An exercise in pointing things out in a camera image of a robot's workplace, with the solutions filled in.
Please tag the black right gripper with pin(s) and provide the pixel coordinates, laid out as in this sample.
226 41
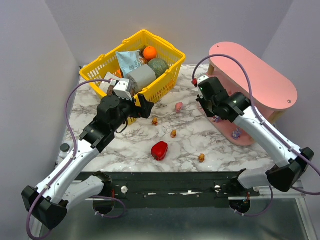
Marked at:
203 105

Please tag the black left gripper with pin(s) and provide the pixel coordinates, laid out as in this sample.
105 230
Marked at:
137 108

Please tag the pink pig toy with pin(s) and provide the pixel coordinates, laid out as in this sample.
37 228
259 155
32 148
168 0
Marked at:
178 107

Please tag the purple bunny toy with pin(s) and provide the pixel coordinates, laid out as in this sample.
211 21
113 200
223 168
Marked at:
236 134

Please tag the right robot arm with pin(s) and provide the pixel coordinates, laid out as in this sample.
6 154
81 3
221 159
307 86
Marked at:
289 160

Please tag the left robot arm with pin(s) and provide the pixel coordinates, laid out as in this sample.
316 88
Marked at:
49 201

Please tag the pink three-tier shelf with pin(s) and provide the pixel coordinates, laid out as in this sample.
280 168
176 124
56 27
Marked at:
239 70

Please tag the orange bear toy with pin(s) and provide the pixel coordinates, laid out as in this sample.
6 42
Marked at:
201 158
173 134
155 121

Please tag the grey paper towel roll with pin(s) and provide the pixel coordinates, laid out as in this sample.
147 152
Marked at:
141 77

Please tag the green melon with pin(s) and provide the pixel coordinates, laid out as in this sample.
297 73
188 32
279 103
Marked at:
159 66

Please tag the orange fruit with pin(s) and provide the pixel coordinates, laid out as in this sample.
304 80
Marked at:
150 53
119 73

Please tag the red bell pepper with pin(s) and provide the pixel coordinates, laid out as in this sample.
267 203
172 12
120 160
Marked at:
159 151

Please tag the light blue chips bag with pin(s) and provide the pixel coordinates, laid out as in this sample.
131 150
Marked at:
128 61

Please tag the white bottle black cap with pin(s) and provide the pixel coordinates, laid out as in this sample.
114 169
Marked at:
64 150

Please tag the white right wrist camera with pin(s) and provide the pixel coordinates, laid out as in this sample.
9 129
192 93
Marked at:
197 81

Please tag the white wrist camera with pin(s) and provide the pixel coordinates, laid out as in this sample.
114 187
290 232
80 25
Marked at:
197 81
122 88

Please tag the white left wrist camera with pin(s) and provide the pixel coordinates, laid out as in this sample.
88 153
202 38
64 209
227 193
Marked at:
122 88

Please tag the black mounting rail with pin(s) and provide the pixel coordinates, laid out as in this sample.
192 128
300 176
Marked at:
172 189

